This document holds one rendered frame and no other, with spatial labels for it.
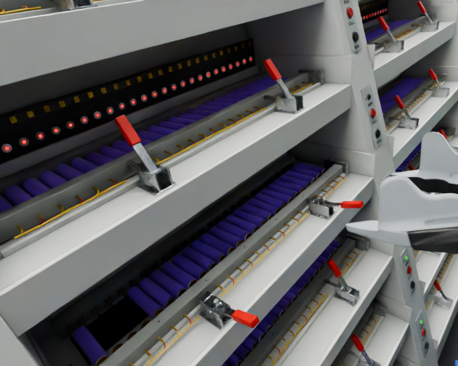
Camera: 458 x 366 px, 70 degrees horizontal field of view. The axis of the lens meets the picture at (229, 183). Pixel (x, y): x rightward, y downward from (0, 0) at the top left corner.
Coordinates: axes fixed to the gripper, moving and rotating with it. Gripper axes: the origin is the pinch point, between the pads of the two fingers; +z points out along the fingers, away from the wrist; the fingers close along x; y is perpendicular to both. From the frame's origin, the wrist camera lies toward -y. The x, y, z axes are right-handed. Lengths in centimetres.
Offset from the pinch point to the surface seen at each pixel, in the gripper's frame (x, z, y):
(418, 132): -56, 17, -11
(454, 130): -98, 21, -26
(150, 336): 20.5, 20.9, -6.8
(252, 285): 5.8, 18.4, -10.1
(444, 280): -67, 23, -67
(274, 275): 2.5, 17.0, -10.5
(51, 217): 22.6, 23.3, 10.9
